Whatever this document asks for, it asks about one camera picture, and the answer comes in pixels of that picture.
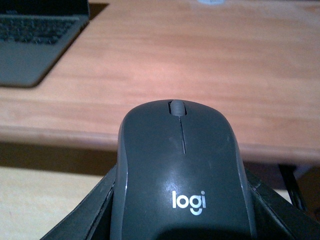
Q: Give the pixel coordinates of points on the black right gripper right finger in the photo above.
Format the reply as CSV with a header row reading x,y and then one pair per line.
x,y
276,218

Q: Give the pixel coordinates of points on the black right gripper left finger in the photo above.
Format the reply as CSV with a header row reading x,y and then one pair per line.
x,y
91,218

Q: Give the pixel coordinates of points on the dark grey Logitech mouse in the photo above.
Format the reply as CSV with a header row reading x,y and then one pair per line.
x,y
180,176

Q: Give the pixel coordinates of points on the wooden desk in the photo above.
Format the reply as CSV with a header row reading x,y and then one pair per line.
x,y
255,61

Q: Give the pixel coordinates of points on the grey laptop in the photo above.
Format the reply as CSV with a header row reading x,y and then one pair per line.
x,y
34,34

